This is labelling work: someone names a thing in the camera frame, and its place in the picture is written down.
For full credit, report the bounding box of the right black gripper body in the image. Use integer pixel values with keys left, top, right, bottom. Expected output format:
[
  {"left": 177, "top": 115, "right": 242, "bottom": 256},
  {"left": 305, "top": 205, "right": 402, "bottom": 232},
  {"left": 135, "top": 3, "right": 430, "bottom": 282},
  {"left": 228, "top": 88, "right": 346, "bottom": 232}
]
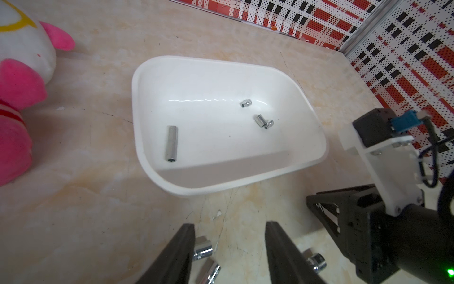
[{"left": 306, "top": 184, "right": 400, "bottom": 284}]

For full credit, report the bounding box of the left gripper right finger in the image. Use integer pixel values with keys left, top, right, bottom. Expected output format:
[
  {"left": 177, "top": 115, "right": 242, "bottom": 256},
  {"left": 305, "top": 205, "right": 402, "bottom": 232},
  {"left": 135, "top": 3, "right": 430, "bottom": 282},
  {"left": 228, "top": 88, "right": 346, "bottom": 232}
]
[{"left": 265, "top": 221, "right": 325, "bottom": 284}]

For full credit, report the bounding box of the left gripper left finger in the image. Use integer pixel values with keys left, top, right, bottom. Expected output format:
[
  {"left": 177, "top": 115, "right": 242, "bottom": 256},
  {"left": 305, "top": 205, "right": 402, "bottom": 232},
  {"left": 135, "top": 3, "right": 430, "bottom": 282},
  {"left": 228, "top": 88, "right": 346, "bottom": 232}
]
[{"left": 137, "top": 223, "right": 196, "bottom": 284}]

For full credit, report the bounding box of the small chrome socket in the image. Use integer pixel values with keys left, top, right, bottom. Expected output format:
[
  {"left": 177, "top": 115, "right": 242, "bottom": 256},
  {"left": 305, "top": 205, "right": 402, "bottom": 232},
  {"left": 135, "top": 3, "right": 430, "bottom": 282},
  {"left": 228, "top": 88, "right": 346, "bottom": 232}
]
[
  {"left": 264, "top": 120, "right": 274, "bottom": 130},
  {"left": 254, "top": 115, "right": 268, "bottom": 128},
  {"left": 240, "top": 99, "right": 253, "bottom": 108}
]

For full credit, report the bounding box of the long chrome deep socket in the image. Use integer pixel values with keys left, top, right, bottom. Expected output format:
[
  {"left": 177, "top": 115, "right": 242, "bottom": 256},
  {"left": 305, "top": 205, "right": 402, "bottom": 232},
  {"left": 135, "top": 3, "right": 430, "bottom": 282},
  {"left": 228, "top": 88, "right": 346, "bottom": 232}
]
[{"left": 165, "top": 125, "right": 179, "bottom": 163}]

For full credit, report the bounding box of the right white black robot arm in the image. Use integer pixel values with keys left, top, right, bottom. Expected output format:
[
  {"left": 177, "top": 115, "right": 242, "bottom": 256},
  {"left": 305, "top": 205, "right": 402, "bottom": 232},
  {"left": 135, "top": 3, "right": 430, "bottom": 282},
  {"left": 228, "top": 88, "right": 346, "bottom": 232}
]
[{"left": 306, "top": 185, "right": 454, "bottom": 284}]

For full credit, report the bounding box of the white plastic storage box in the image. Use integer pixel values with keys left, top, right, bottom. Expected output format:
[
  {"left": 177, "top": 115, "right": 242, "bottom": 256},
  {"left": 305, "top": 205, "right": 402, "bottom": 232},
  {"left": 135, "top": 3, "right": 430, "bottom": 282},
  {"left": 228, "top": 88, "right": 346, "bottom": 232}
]
[{"left": 132, "top": 56, "right": 329, "bottom": 197}]

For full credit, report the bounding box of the pink white plush toy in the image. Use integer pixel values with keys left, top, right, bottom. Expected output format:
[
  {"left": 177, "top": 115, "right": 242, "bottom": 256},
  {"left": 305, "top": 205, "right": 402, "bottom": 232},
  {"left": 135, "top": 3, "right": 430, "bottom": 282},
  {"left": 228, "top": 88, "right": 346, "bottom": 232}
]
[{"left": 1, "top": 1, "right": 75, "bottom": 185}]

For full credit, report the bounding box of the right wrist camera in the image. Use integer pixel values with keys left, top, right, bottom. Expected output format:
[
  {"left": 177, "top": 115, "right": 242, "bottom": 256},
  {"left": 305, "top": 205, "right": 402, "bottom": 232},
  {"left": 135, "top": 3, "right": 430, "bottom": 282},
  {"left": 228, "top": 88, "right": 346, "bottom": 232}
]
[{"left": 338, "top": 108, "right": 430, "bottom": 217}]

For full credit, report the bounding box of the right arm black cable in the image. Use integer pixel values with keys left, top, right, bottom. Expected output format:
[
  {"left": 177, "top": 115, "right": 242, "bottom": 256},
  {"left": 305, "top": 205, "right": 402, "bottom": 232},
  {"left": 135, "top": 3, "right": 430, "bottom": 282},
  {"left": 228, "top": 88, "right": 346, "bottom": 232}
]
[{"left": 417, "top": 118, "right": 454, "bottom": 221}]

